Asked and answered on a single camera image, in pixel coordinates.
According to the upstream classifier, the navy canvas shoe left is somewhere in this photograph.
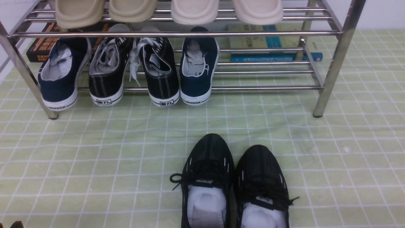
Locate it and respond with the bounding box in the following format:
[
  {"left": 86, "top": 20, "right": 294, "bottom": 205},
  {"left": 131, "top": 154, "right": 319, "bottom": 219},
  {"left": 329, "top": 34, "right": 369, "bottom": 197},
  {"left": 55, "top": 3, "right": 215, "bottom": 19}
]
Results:
[{"left": 38, "top": 37, "right": 92, "bottom": 111}]

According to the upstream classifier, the black orange book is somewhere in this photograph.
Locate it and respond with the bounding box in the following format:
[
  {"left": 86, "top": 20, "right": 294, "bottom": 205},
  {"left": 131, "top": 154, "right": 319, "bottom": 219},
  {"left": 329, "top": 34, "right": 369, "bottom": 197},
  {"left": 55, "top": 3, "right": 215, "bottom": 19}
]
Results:
[{"left": 26, "top": 22, "right": 116, "bottom": 63}]

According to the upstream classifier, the cream slipper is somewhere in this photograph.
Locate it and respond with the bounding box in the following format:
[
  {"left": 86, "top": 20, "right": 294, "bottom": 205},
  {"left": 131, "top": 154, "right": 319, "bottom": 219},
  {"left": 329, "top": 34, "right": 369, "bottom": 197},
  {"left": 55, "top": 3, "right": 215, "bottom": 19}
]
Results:
[
  {"left": 171, "top": 0, "right": 220, "bottom": 25},
  {"left": 232, "top": 0, "right": 284, "bottom": 25}
]

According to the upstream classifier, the black knit sneaker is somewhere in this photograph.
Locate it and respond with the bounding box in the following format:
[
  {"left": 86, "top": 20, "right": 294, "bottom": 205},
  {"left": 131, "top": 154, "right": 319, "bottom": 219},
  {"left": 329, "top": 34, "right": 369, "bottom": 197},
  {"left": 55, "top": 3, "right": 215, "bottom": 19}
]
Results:
[
  {"left": 233, "top": 145, "right": 293, "bottom": 228},
  {"left": 170, "top": 133, "right": 234, "bottom": 228}
]

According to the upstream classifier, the beige slipper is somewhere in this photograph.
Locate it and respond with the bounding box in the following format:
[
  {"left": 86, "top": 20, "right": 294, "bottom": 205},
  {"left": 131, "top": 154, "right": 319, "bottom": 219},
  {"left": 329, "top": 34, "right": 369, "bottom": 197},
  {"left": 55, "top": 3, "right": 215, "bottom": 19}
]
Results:
[
  {"left": 55, "top": 0, "right": 106, "bottom": 29},
  {"left": 109, "top": 0, "right": 158, "bottom": 23}
]

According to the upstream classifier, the black canvas shoe left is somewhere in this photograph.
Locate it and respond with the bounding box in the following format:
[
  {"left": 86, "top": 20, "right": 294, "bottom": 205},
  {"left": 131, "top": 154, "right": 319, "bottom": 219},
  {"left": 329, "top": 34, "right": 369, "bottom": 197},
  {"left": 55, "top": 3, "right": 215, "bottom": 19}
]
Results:
[{"left": 88, "top": 37, "right": 134, "bottom": 106}]

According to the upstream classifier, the navy canvas shoe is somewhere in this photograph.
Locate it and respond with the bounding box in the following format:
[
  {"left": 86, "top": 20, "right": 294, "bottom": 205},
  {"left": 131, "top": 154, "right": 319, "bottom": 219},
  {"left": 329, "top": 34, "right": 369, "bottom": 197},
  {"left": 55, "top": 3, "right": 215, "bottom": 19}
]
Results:
[
  {"left": 179, "top": 37, "right": 220, "bottom": 106},
  {"left": 38, "top": 37, "right": 92, "bottom": 111}
]

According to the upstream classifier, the black canvas shoe right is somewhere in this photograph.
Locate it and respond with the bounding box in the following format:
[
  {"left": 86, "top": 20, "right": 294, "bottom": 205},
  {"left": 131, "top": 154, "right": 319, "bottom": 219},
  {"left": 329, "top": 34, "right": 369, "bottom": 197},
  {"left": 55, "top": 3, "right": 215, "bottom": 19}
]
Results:
[{"left": 129, "top": 37, "right": 180, "bottom": 107}]

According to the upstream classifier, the black canvas shoe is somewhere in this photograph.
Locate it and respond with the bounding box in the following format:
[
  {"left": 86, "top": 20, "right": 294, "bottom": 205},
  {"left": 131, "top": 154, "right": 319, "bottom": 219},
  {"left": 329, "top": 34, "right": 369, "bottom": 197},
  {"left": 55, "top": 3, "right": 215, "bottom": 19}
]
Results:
[
  {"left": 129, "top": 37, "right": 180, "bottom": 107},
  {"left": 88, "top": 37, "right": 134, "bottom": 106}
]

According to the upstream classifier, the stainless steel shoe rack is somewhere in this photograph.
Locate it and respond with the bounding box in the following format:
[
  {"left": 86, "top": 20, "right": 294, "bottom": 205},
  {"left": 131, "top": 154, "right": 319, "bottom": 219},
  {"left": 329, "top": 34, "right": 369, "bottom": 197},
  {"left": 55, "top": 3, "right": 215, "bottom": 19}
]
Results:
[{"left": 1, "top": 0, "right": 366, "bottom": 120}]

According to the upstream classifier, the beige slipper far left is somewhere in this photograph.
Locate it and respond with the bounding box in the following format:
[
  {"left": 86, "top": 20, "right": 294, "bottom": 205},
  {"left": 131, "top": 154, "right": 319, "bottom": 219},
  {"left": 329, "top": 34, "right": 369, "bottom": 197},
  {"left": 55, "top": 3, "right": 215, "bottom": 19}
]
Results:
[{"left": 55, "top": 0, "right": 106, "bottom": 29}]

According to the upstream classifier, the beige blue book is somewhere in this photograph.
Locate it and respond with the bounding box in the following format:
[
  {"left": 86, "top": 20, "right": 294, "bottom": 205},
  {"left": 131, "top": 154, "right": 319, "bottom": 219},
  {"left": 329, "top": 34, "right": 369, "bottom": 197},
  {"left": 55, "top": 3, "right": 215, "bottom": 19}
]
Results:
[{"left": 227, "top": 22, "right": 302, "bottom": 49}]

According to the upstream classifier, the navy canvas shoe right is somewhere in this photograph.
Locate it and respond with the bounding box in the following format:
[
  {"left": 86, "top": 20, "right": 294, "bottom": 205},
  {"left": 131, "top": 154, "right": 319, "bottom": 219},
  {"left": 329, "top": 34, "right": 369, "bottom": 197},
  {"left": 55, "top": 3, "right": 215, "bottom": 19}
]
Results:
[{"left": 179, "top": 37, "right": 220, "bottom": 106}]

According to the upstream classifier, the green checkered table cloth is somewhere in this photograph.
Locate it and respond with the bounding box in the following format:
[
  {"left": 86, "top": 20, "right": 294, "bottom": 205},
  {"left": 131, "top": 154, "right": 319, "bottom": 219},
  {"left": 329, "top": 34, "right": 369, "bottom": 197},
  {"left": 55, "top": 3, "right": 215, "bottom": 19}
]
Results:
[{"left": 0, "top": 30, "right": 405, "bottom": 228}]

